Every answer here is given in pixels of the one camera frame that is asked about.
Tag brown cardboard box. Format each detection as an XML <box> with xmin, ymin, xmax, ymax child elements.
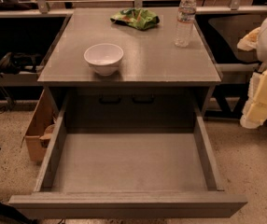
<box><xmin>24</xmin><ymin>91</ymin><xmax>55</xmax><ymax>162</ymax></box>

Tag white ceramic bowl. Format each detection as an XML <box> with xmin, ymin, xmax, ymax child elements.
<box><xmin>84</xmin><ymin>43</ymin><xmax>124</xmax><ymax>76</ymax></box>

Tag black drawer handle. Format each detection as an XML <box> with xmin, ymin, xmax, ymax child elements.
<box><xmin>99</xmin><ymin>94</ymin><xmax>121</xmax><ymax>105</ymax></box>
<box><xmin>132</xmin><ymin>94</ymin><xmax>155</xmax><ymax>105</ymax></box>

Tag black headphones on shelf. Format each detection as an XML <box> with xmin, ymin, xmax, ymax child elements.
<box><xmin>0</xmin><ymin>52</ymin><xmax>42</xmax><ymax>75</ymax></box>

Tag grey cabinet with table top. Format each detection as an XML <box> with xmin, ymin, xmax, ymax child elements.
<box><xmin>39</xmin><ymin>7</ymin><xmax>220</xmax><ymax>131</ymax></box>

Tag open grey top drawer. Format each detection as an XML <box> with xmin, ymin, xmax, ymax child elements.
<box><xmin>9</xmin><ymin>94</ymin><xmax>247</xmax><ymax>218</ymax></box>

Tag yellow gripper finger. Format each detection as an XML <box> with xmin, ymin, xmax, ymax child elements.
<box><xmin>240</xmin><ymin>69</ymin><xmax>267</xmax><ymax>129</ymax></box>
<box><xmin>237</xmin><ymin>27</ymin><xmax>260</xmax><ymax>51</ymax></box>

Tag black left drawer handle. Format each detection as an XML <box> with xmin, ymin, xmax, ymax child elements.
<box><xmin>99</xmin><ymin>94</ymin><xmax>121</xmax><ymax>105</ymax></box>

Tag clear plastic water bottle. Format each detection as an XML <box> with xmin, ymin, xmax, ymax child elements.
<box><xmin>175</xmin><ymin>0</ymin><xmax>196</xmax><ymax>48</ymax></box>

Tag green chip bag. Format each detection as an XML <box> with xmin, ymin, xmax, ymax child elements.
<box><xmin>110</xmin><ymin>8</ymin><xmax>160</xmax><ymax>31</ymax></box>

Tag black right drawer handle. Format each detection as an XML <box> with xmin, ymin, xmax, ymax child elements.
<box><xmin>132</xmin><ymin>94</ymin><xmax>155</xmax><ymax>105</ymax></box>

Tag black office chair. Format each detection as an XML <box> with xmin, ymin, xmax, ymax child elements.
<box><xmin>196</xmin><ymin>13</ymin><xmax>267</xmax><ymax>119</ymax></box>

